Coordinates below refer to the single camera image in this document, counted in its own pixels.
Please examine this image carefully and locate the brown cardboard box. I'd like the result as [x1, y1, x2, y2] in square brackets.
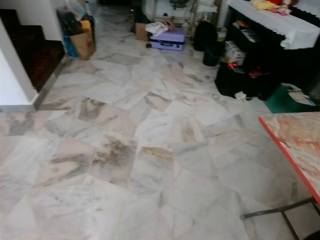
[135, 22, 150, 42]

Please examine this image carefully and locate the purple suitcase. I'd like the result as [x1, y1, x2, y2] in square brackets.
[148, 27, 187, 52]

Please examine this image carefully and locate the white crumpled cloth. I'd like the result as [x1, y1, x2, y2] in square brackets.
[145, 21, 169, 37]

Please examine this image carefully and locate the brown paper bag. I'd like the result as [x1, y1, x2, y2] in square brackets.
[70, 31, 95, 61]

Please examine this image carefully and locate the white lace cloth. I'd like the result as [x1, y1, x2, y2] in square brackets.
[227, 0, 320, 50]

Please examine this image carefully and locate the marble table with red edge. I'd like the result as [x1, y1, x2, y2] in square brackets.
[258, 112, 320, 205]

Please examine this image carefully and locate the black metal table leg frame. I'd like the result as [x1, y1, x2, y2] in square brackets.
[240, 197, 320, 240]

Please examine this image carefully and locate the black wooden sideboard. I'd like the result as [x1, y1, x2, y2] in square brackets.
[214, 5, 320, 101]

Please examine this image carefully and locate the white cardboard box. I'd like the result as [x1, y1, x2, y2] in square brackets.
[224, 40, 247, 66]

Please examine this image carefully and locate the black backpack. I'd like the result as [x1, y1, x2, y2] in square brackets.
[193, 20, 219, 52]

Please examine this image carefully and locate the green bag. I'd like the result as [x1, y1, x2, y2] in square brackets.
[264, 82, 320, 114]

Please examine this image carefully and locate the black bucket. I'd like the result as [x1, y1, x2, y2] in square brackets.
[202, 42, 225, 67]

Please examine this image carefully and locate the yellow plush toy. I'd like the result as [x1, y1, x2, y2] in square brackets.
[252, 0, 293, 16]

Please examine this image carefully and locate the dark wooden staircase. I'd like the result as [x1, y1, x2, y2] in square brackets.
[0, 9, 66, 93]

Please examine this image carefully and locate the blue plastic bag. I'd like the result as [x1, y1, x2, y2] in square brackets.
[63, 34, 79, 58]

